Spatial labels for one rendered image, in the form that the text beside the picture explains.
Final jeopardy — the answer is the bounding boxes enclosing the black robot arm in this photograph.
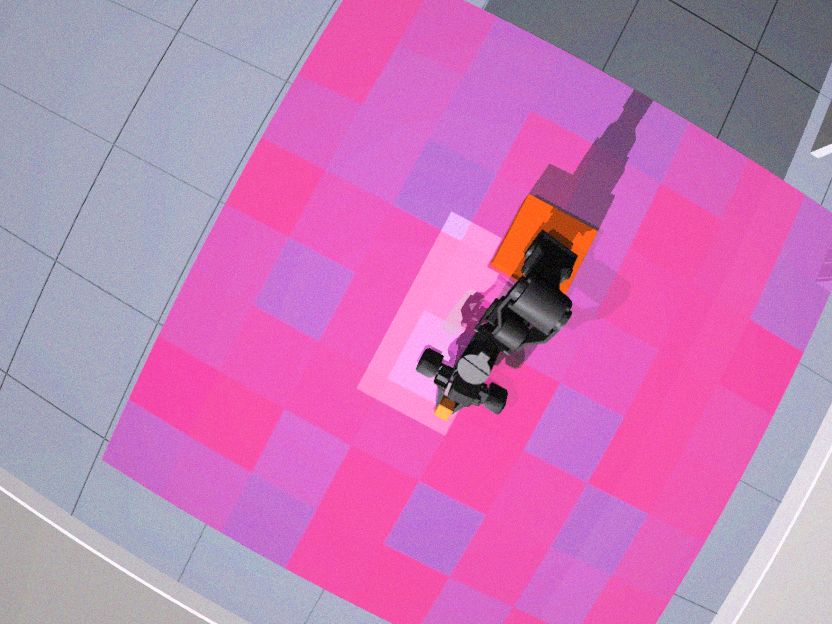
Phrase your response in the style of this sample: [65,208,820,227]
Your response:
[448,229,578,407]

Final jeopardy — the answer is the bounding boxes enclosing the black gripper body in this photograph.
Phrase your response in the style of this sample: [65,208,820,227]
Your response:
[416,348,508,415]

